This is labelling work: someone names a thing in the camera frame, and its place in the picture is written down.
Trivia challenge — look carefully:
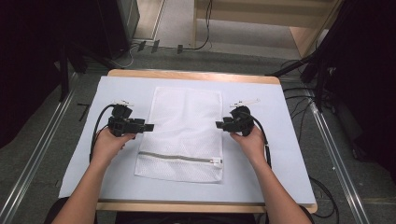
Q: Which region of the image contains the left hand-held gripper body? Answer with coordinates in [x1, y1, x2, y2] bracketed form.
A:
[106, 99, 138, 138]

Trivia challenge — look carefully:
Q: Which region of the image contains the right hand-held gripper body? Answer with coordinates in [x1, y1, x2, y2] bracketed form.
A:
[229, 98, 262, 137]

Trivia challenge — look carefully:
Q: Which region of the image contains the white mesh laundry bag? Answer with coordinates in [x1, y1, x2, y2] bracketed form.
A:
[134, 86, 225, 185]

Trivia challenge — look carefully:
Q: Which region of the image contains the person's right hand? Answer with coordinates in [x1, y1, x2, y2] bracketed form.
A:
[230, 124, 269, 166]

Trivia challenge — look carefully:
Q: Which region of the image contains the person's left hand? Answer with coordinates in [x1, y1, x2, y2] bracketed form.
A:
[91, 127, 137, 166]

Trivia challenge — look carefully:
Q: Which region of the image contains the white table mat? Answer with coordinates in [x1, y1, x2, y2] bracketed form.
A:
[58, 76, 318, 206]

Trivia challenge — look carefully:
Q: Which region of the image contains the wooden table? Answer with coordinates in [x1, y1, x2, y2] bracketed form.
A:
[58, 68, 318, 215]

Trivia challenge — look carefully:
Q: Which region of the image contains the black metal stand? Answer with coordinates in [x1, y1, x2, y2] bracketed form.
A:
[58, 45, 71, 103]

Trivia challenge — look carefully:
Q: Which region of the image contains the black tripod stand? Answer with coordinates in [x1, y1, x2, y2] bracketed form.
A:
[265, 0, 347, 113]

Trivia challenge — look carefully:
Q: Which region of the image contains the dark cabinet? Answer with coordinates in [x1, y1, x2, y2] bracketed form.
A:
[95, 0, 141, 61]

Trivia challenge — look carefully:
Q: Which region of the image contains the light wooden shelf unit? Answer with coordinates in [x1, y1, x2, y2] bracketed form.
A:
[191, 0, 344, 59]

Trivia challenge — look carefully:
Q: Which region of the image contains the dark curtain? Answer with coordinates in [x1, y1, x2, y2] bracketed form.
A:
[314, 0, 396, 176]
[0, 0, 104, 149]

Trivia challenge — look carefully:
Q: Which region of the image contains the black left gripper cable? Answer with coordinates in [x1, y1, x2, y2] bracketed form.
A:
[89, 104, 116, 163]

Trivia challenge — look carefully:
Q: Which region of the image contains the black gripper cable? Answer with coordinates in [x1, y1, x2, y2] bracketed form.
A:
[89, 104, 116, 163]
[246, 111, 273, 171]

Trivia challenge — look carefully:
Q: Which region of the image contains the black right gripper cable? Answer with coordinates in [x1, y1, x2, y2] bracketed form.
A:
[246, 111, 273, 171]

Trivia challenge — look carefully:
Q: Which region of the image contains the bundle of black floor cables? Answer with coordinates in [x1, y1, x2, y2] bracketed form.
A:
[280, 58, 316, 143]

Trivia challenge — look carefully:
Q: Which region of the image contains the white floor cable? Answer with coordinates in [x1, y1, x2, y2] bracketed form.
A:
[118, 43, 139, 69]

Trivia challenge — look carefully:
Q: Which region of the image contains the metal floor rail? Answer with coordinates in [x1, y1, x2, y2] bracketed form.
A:
[0, 72, 78, 224]
[302, 88, 372, 224]

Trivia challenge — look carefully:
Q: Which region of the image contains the black hanging cable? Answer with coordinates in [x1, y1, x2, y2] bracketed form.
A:
[182, 0, 215, 51]

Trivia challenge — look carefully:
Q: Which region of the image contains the black floor cable loop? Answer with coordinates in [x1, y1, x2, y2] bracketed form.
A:
[307, 175, 340, 219]

